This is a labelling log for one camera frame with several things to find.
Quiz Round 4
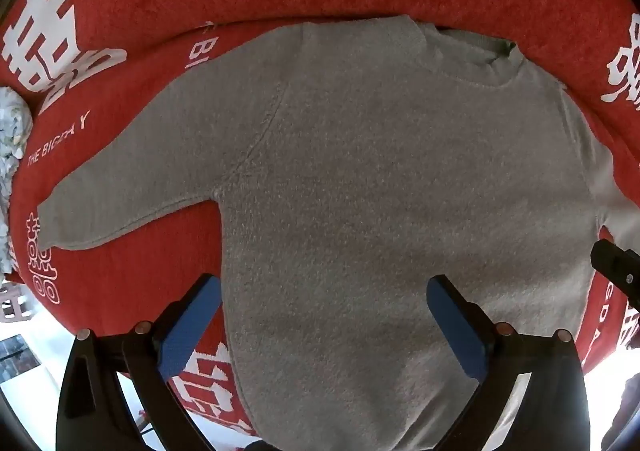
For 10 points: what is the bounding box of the grey white patterned cloth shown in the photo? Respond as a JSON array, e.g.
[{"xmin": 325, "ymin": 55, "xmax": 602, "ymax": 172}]
[{"xmin": 0, "ymin": 86, "xmax": 34, "ymax": 274}]

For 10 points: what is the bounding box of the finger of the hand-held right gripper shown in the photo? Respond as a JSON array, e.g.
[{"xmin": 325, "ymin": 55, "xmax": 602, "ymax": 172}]
[{"xmin": 590, "ymin": 240, "xmax": 640, "ymax": 313}]

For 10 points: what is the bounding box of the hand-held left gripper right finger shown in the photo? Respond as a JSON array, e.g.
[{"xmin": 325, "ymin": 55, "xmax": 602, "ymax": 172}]
[{"xmin": 426, "ymin": 274, "xmax": 592, "ymax": 451}]

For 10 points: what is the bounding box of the grey knit sweater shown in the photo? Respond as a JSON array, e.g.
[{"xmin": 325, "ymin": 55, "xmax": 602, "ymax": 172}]
[{"xmin": 36, "ymin": 15, "xmax": 640, "ymax": 451}]

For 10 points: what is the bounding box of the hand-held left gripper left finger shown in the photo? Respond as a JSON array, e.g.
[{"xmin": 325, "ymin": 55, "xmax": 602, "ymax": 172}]
[{"xmin": 56, "ymin": 272, "xmax": 223, "ymax": 451}]

